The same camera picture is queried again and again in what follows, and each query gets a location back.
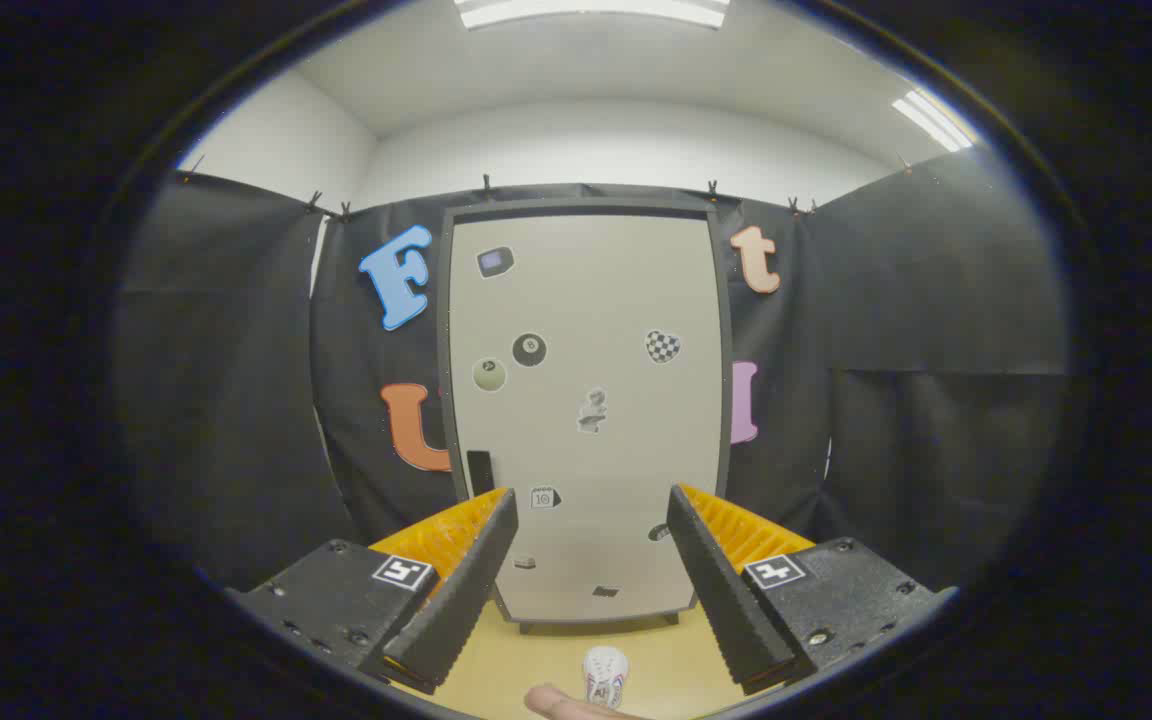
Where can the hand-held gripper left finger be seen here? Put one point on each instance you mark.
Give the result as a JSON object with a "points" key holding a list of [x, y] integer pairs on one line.
{"points": [[466, 600]]}

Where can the black backdrop cloth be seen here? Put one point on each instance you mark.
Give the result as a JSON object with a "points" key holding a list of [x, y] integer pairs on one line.
{"points": [[886, 300]]}

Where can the white canvas shoe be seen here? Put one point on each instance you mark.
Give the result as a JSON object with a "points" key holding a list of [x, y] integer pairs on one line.
{"points": [[605, 670]]}

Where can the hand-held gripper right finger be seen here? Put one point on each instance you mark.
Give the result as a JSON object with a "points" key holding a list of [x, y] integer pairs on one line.
{"points": [[726, 610]]}

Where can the grey shoe cabinet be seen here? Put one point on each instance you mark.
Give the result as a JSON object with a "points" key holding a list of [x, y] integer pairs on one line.
{"points": [[576, 205]]}

